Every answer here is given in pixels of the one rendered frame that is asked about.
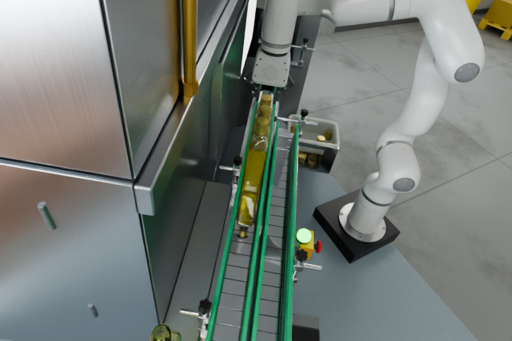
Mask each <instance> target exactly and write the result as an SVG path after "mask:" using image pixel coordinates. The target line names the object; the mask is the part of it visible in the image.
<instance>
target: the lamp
mask: <svg viewBox="0 0 512 341"><path fill-rule="evenodd" d="M296 239H297V240H298V242H300V243H301V244H307V243H309V242H310V239H311V233H310V231H309V230H307V229H300V230H299V231H298V233H297V235H296Z"/></svg>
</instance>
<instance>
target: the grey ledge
mask: <svg viewBox="0 0 512 341"><path fill-rule="evenodd" d="M231 195H232V188H231V185H227V184H222V183H214V182H209V181H207V182H206V186H205V189H204V191H203V196H202V199H201V201H200V206H199V209H198V212H197V216H196V219H195V222H194V226H193V229H192V232H191V234H190V239H189V241H188V245H187V249H186V252H185V255H184V259H183V262H182V264H181V269H180V272H179V274H178V279H177V281H176V285H175V287H174V292H173V295H172V297H171V302H170V304H169V307H168V312H167V314H166V318H165V322H164V324H165V325H167V326H168V327H169V328H170V330H176V331H178V332H179V333H181V339H182V341H199V339H200V333H198V332H197V329H198V325H199V322H198V321H197V317H194V316H189V315H184V314H180V309H181V308H184V309H189V310H194V311H198V307H199V305H200V301H201V300H204V299H206V298H207V299H208V298H209V294H210V288H211V285H212V280H213V274H214V271H215V267H216V261H217V257H218V253H219V247H220V243H221V240H222V233H223V229H224V226H225V222H226V216H227V212H228V208H229V202H230V199H231Z"/></svg>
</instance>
